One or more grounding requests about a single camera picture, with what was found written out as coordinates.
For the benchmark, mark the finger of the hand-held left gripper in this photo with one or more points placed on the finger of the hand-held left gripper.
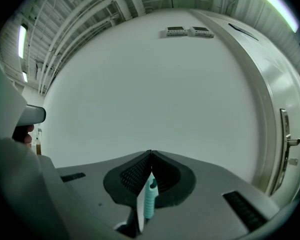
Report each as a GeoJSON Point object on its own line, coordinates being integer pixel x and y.
{"type": "Point", "coordinates": [33, 115]}

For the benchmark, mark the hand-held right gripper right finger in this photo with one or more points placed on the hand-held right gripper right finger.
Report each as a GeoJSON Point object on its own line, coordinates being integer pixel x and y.
{"type": "Point", "coordinates": [202, 196]}

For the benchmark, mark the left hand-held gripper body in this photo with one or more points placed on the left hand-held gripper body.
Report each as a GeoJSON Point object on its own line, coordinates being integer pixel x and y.
{"type": "Point", "coordinates": [2, 104]}

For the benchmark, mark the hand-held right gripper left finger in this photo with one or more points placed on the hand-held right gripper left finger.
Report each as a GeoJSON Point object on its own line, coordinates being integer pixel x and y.
{"type": "Point", "coordinates": [95, 196]}

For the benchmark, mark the teal long-handled floor squeegee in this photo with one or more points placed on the teal long-handled floor squeegee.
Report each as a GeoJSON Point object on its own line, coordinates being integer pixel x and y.
{"type": "Point", "coordinates": [150, 201]}

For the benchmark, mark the person's left hand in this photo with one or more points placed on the person's left hand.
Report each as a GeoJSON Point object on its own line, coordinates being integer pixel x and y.
{"type": "Point", "coordinates": [28, 132]}

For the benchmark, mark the ceiling tube light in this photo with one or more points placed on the ceiling tube light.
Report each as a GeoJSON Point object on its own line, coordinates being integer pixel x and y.
{"type": "Point", "coordinates": [22, 41]}
{"type": "Point", "coordinates": [25, 77]}
{"type": "Point", "coordinates": [277, 5]}

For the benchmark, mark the white door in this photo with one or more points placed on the white door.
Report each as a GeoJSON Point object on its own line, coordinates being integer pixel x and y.
{"type": "Point", "coordinates": [277, 84]}

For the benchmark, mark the white ceiling pipe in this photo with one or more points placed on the white ceiling pipe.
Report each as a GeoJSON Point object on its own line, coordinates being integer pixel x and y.
{"type": "Point", "coordinates": [121, 7]}

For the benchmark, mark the white wall control panel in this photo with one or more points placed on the white wall control panel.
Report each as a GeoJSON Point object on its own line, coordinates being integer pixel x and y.
{"type": "Point", "coordinates": [202, 32]}
{"type": "Point", "coordinates": [175, 31]}

